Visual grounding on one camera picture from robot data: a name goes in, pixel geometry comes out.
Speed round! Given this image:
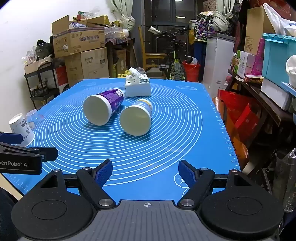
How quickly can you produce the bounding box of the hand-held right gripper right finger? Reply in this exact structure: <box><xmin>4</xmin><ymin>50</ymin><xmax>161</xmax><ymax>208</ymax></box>
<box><xmin>177</xmin><ymin>159</ymin><xmax>253</xmax><ymax>208</ymax></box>

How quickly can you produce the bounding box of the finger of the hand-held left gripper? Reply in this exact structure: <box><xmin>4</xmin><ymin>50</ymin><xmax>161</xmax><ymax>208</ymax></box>
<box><xmin>0</xmin><ymin>142</ymin><xmax>58</xmax><ymax>162</ymax></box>
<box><xmin>0</xmin><ymin>132</ymin><xmax>24</xmax><ymax>146</ymax></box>

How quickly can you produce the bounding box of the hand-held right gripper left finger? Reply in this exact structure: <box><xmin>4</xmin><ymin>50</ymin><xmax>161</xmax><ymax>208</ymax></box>
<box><xmin>40</xmin><ymin>159</ymin><xmax>116</xmax><ymax>208</ymax></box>

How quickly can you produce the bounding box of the yellow and blue paper cup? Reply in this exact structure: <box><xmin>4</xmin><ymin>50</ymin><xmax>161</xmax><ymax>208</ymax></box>
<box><xmin>119</xmin><ymin>99</ymin><xmax>153</xmax><ymax>137</ymax></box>

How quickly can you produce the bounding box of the purple paper cup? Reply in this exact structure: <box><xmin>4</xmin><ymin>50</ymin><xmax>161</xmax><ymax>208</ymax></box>
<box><xmin>83</xmin><ymin>88</ymin><xmax>125</xmax><ymax>126</ymax></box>

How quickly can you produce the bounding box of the white printed paper cup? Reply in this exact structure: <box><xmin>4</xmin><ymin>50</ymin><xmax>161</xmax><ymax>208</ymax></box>
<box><xmin>9</xmin><ymin>113</ymin><xmax>36</xmax><ymax>148</ymax></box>

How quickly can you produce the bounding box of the clear plastic cup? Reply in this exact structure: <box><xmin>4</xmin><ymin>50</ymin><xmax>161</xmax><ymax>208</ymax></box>
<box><xmin>26</xmin><ymin>109</ymin><xmax>45</xmax><ymax>129</ymax></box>

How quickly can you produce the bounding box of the blue silicone baking mat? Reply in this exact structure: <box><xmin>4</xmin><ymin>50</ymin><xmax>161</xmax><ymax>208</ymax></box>
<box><xmin>5</xmin><ymin>77</ymin><xmax>241</xmax><ymax>202</ymax></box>

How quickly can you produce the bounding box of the black metal rack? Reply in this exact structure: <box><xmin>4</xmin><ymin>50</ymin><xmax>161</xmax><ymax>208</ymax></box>
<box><xmin>24</xmin><ymin>61</ymin><xmax>61</xmax><ymax>110</ymax></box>

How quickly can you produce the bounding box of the red paper bag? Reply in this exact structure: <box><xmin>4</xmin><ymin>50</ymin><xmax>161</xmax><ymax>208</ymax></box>
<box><xmin>215</xmin><ymin>90</ymin><xmax>260</xmax><ymax>138</ymax></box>

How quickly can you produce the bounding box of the white tissue box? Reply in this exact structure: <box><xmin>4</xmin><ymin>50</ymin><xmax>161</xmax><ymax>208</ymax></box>
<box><xmin>125</xmin><ymin>67</ymin><xmax>151</xmax><ymax>97</ymax></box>

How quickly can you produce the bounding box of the red bucket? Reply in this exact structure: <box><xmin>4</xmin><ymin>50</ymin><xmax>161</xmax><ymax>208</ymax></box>
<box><xmin>182</xmin><ymin>61</ymin><xmax>201</xmax><ymax>82</ymax></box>

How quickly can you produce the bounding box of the clear plastic bag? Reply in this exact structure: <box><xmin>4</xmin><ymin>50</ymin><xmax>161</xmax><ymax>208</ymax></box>
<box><xmin>274</xmin><ymin>148</ymin><xmax>296</xmax><ymax>213</ymax></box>

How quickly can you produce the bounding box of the dark wooden side table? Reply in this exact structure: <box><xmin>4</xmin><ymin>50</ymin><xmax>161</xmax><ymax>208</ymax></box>
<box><xmin>228</xmin><ymin>70</ymin><xmax>296</xmax><ymax>133</ymax></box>

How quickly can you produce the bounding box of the black bicycle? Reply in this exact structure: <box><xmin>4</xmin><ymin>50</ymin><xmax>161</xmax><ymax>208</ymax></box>
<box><xmin>141</xmin><ymin>25</ymin><xmax>193</xmax><ymax>82</ymax></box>

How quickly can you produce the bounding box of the large brown cardboard box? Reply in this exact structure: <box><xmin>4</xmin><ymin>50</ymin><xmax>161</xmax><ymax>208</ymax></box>
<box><xmin>65</xmin><ymin>47</ymin><xmax>110</xmax><ymax>80</ymax></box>

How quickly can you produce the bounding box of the white chest freezer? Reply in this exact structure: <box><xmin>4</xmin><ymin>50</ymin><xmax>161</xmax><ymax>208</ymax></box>
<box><xmin>203</xmin><ymin>33</ymin><xmax>236</xmax><ymax>90</ymax></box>

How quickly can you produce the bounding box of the open printed cardboard box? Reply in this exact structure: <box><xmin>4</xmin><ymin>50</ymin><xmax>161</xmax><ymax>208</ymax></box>
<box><xmin>51</xmin><ymin>15</ymin><xmax>107</xmax><ymax>58</ymax></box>

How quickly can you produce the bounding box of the white foam box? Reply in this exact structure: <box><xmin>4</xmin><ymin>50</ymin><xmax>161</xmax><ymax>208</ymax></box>
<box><xmin>260</xmin><ymin>77</ymin><xmax>293</xmax><ymax>111</ymax></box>

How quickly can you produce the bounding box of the wooden chair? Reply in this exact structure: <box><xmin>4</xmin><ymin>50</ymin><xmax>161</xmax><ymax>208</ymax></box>
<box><xmin>138</xmin><ymin>25</ymin><xmax>167</xmax><ymax>70</ymax></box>

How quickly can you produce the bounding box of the green and white box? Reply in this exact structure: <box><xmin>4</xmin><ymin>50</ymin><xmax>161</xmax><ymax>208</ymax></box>
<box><xmin>236</xmin><ymin>50</ymin><xmax>256</xmax><ymax>79</ymax></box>

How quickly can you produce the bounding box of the pink box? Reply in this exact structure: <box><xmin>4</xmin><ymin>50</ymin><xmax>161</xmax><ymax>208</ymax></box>
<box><xmin>251</xmin><ymin>38</ymin><xmax>265</xmax><ymax>76</ymax></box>

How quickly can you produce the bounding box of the teal plastic storage bin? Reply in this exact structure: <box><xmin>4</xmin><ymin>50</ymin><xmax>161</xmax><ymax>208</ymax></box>
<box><xmin>261</xmin><ymin>33</ymin><xmax>296</xmax><ymax>85</ymax></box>

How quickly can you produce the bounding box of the floral fabric bag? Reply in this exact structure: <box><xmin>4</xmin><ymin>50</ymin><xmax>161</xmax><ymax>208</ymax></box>
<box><xmin>194</xmin><ymin>11</ymin><xmax>217</xmax><ymax>42</ymax></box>

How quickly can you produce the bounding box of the yellow cardboard box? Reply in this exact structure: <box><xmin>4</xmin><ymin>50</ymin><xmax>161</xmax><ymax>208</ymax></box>
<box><xmin>86</xmin><ymin>15</ymin><xmax>110</xmax><ymax>27</ymax></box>

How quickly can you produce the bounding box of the tall brown cardboard box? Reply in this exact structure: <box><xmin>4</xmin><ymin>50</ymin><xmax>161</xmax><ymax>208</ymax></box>
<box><xmin>244</xmin><ymin>6</ymin><xmax>275</xmax><ymax>56</ymax></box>

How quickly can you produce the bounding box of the pale curtain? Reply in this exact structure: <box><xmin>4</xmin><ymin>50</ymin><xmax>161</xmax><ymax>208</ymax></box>
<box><xmin>108</xmin><ymin>0</ymin><xmax>136</xmax><ymax>36</ymax></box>

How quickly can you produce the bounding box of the white plastic bag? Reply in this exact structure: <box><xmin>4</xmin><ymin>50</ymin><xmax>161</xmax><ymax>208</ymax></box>
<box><xmin>263</xmin><ymin>3</ymin><xmax>296</xmax><ymax>37</ymax></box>

